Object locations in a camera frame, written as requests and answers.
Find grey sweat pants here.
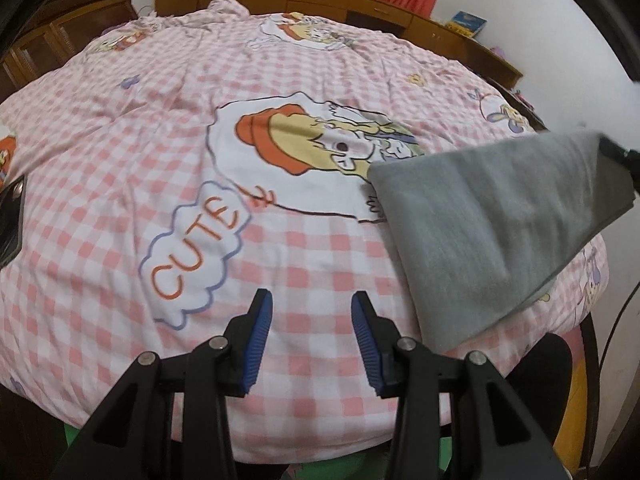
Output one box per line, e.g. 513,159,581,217
369,132,637,352

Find blue book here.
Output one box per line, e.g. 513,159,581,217
445,11,487,38

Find pink checkered bed sheet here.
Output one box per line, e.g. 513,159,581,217
0,0,612,465

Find black smartphone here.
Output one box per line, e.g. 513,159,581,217
0,174,28,269

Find wooden window cabinet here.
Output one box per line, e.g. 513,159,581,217
154,0,523,90

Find dark wooden headboard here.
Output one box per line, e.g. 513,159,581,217
1,0,138,99

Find black cable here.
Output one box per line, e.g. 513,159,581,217
584,278,640,470

